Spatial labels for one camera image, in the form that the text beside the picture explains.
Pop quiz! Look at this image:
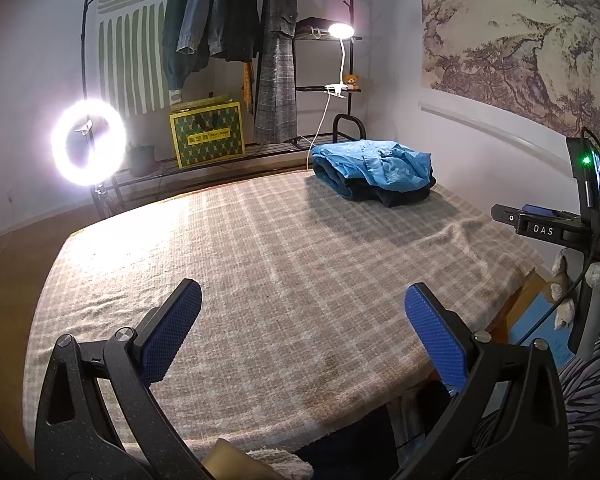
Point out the white lamp cable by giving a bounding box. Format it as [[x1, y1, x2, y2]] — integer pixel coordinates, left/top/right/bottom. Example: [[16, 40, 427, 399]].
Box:
[[306, 95, 332, 170]]

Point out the yellow hanging strip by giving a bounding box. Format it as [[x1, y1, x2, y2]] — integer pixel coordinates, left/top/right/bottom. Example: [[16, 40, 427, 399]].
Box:
[[242, 60, 254, 116]]

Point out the beige plaid blanket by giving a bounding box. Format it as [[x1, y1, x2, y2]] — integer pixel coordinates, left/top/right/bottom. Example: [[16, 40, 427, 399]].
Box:
[[22, 165, 546, 466]]

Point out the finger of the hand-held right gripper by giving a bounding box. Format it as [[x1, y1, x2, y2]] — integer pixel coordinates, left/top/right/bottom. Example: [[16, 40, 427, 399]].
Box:
[[492, 203, 577, 234]]

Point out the dark red pouch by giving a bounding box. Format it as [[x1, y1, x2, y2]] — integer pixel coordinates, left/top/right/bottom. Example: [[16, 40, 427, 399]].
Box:
[[296, 17, 331, 40]]

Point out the green jacket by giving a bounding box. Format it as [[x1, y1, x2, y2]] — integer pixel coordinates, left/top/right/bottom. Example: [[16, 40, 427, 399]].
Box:
[[161, 0, 202, 92]]

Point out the light blue garment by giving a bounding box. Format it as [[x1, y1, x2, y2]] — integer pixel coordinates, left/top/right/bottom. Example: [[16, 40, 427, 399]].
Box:
[[311, 140, 433, 193]]

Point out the blue floor mat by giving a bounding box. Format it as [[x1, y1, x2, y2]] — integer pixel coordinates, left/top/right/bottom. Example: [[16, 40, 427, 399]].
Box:
[[509, 291, 577, 352]]

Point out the landscape wall poster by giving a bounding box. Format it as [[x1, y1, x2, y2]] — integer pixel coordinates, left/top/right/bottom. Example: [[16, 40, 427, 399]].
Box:
[[419, 0, 600, 167]]

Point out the person's right hand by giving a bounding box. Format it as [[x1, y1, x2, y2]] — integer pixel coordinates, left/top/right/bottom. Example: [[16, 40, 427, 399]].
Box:
[[550, 252, 600, 353]]

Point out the black metal clothes rack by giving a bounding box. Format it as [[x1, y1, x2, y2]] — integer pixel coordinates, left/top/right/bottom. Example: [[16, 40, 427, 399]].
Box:
[[82, 0, 367, 213]]

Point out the denim jacket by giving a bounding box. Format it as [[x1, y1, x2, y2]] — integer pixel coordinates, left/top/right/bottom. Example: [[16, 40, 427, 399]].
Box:
[[177, 0, 233, 58]]

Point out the wooden bed frame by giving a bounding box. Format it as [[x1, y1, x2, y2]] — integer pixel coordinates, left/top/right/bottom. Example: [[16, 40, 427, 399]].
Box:
[[484, 267, 552, 347]]

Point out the grey plaid coat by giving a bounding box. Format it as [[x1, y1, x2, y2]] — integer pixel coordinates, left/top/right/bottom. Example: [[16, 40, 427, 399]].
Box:
[[253, 0, 300, 144]]

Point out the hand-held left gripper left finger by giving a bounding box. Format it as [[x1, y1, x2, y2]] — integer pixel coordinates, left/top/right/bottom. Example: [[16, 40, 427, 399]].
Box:
[[34, 278, 216, 480]]

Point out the dark teal garment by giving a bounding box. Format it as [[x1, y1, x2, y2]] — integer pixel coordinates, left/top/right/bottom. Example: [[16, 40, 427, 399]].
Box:
[[313, 161, 381, 201]]

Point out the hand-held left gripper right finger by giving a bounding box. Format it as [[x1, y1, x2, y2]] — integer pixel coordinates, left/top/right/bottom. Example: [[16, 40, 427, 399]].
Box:
[[395, 282, 570, 480]]

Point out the green striped wall poster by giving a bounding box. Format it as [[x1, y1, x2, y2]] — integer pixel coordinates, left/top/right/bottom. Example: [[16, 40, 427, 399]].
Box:
[[96, 0, 181, 117]]

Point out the yellow green patterned bag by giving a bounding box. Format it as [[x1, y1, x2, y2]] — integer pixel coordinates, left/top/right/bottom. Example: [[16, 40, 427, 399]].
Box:
[[169, 101, 246, 170]]

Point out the black garment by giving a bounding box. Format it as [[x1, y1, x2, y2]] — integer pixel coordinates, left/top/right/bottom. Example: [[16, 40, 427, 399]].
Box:
[[375, 176, 437, 209]]

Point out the ring light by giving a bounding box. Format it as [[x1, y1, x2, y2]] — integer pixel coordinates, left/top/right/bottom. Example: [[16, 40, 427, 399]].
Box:
[[50, 99, 128, 221]]

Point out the dark navy cloth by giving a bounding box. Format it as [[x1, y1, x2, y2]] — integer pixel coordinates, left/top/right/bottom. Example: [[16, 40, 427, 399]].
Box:
[[295, 402, 398, 480]]

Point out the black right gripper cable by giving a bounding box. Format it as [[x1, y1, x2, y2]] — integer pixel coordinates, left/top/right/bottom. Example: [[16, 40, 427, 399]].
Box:
[[527, 127, 600, 346]]

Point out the white fluffy cloth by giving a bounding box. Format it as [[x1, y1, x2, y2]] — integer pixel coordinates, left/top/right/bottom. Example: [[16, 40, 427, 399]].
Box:
[[245, 447, 314, 480]]

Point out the white clip lamp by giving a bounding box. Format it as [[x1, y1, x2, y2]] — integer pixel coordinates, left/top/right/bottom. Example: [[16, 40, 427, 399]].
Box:
[[324, 22, 357, 99]]

